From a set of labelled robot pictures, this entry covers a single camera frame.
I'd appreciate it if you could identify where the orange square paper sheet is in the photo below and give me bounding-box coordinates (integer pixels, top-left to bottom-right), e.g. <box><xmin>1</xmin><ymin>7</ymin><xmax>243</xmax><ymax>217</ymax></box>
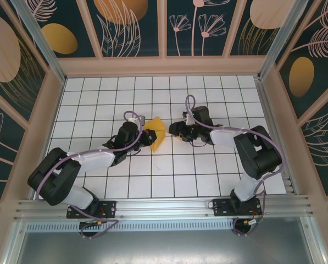
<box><xmin>142</xmin><ymin>115</ymin><xmax>166</xmax><ymax>152</ymax></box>

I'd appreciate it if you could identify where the grey metal sheet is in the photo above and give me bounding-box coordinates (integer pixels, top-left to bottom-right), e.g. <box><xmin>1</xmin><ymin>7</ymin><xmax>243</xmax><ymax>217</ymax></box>
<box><xmin>4</xmin><ymin>230</ymin><xmax>328</xmax><ymax>264</ymax></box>

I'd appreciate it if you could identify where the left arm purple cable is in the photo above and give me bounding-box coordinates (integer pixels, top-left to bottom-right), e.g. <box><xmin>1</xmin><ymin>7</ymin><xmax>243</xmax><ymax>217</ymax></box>
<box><xmin>35</xmin><ymin>111</ymin><xmax>142</xmax><ymax>240</ymax></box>

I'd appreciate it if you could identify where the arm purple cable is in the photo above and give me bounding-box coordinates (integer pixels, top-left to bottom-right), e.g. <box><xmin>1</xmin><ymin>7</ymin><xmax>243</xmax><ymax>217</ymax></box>
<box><xmin>35</xmin><ymin>111</ymin><xmax>142</xmax><ymax>240</ymax></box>
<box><xmin>185</xmin><ymin>94</ymin><xmax>285</xmax><ymax>238</ymax></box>

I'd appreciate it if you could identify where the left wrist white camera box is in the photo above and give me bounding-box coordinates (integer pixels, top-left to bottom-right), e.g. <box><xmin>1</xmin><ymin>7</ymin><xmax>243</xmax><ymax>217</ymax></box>
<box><xmin>125</xmin><ymin>114</ymin><xmax>147</xmax><ymax>128</ymax></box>

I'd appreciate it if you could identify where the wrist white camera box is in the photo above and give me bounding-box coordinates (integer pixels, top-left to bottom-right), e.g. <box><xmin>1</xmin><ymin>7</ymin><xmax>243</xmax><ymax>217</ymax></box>
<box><xmin>182</xmin><ymin>111</ymin><xmax>196</xmax><ymax>126</ymax></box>
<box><xmin>125</xmin><ymin>114</ymin><xmax>147</xmax><ymax>128</ymax></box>

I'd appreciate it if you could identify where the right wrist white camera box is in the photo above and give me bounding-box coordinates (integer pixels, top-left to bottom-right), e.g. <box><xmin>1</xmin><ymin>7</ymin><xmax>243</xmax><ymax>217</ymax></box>
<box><xmin>182</xmin><ymin>111</ymin><xmax>196</xmax><ymax>126</ymax></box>

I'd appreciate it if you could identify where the long slotted aluminium rail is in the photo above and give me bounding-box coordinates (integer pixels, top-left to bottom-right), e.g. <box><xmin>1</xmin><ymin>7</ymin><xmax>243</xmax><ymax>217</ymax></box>
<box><xmin>14</xmin><ymin>194</ymin><xmax>316</xmax><ymax>222</ymax></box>

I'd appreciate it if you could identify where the aluminium table edge rail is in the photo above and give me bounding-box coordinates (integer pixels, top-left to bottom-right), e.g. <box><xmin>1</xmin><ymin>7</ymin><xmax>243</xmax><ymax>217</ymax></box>
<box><xmin>254</xmin><ymin>76</ymin><xmax>301</xmax><ymax>196</ymax></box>

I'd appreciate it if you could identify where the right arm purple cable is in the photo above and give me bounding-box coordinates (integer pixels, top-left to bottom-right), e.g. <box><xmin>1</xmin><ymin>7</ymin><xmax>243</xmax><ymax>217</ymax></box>
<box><xmin>185</xmin><ymin>94</ymin><xmax>285</xmax><ymax>238</ymax></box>

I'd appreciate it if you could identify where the perforated grey cable duct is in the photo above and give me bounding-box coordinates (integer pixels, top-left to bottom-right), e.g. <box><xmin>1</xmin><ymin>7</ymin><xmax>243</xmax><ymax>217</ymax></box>
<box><xmin>26</xmin><ymin>218</ymin><xmax>236</xmax><ymax>232</ymax></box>

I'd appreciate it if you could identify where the aluminium corner post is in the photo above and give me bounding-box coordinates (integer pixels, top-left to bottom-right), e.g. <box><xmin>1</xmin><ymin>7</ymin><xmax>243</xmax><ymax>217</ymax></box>
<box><xmin>10</xmin><ymin>0</ymin><xmax>68</xmax><ymax>84</ymax></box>
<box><xmin>257</xmin><ymin>0</ymin><xmax>316</xmax><ymax>82</ymax></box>

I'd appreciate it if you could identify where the aluminium frame bar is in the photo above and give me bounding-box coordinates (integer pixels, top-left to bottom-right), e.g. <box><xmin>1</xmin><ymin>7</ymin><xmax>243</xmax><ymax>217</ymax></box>
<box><xmin>0</xmin><ymin>219</ymin><xmax>29</xmax><ymax>264</ymax></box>
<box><xmin>300</xmin><ymin>217</ymin><xmax>328</xmax><ymax>264</ymax></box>

